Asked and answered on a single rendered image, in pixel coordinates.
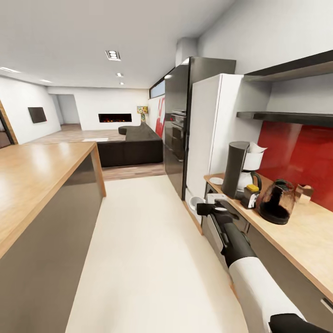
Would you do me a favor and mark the paper coffee filter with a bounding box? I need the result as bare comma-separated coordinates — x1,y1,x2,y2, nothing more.
249,140,266,154

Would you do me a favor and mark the saucer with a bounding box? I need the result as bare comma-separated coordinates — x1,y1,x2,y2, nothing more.
210,177,223,185

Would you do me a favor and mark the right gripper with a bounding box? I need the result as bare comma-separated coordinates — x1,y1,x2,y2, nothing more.
197,203,222,217

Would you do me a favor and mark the bottle of coffee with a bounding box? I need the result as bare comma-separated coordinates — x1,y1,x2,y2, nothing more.
240,184,260,210

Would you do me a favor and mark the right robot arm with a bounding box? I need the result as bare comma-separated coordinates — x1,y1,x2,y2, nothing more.
197,193,331,333

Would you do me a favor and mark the coffee cup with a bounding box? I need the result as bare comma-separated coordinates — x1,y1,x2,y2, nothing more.
188,196,206,214

